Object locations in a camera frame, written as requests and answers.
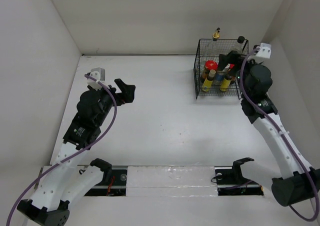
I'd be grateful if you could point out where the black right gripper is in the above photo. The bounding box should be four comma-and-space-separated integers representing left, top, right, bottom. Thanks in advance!
217, 50, 262, 99

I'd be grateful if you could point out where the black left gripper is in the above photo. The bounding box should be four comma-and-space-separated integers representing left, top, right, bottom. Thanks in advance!
89, 78, 135, 126

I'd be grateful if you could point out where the red lid jar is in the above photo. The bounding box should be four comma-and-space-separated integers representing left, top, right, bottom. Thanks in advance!
200, 60, 218, 84
228, 64, 237, 85

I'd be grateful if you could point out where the small yellow bottle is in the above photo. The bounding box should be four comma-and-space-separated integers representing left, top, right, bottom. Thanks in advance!
219, 64, 232, 92
201, 69, 216, 93

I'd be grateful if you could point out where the clear glass oil dispenser bottle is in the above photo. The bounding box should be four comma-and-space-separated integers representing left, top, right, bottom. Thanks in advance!
204, 27, 221, 57

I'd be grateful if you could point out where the tall dark sauce bottle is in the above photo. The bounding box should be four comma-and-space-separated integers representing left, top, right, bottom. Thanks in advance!
231, 36, 246, 55

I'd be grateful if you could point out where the silver shaker can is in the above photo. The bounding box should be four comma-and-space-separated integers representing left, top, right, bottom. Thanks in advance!
214, 70, 225, 85

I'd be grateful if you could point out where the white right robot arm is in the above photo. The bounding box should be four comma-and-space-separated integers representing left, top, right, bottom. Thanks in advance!
218, 49, 320, 208

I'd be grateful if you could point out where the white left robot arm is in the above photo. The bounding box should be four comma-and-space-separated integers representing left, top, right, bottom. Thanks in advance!
13, 75, 136, 226

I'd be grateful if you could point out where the white foam block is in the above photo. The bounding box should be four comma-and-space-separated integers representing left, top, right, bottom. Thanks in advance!
126, 165, 218, 198

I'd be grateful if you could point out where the black wire basket rack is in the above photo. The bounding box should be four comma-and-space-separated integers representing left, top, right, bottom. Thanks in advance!
193, 38, 249, 98

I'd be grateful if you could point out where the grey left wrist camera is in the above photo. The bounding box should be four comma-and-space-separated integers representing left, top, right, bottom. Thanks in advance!
87, 67, 106, 83

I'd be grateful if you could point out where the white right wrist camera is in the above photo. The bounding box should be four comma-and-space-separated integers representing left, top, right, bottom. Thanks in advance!
254, 43, 272, 60

